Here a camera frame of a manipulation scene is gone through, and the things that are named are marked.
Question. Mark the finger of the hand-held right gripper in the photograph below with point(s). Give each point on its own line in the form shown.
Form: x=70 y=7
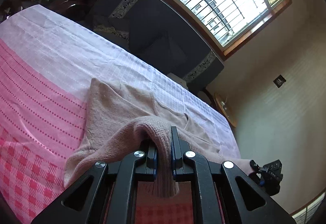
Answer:
x=255 y=166

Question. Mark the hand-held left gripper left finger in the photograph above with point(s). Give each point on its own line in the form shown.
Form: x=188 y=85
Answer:
x=152 y=161

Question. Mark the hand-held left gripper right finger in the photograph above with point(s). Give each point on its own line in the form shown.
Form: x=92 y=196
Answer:
x=175 y=160

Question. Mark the beige knitted sweater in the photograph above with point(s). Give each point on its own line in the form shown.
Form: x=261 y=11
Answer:
x=114 y=117

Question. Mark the round wooden side table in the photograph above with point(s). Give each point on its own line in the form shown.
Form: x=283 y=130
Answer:
x=226 y=114

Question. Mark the small white item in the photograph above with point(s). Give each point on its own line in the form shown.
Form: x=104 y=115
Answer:
x=224 y=103

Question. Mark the dark cushioned sofa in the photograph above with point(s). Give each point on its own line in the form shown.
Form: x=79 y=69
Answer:
x=152 y=22

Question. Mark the pink and white checked blanket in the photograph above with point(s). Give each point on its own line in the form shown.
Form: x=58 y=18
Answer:
x=38 y=73

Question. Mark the dark wall plaque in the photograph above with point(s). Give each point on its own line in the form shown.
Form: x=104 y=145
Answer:
x=279 y=81

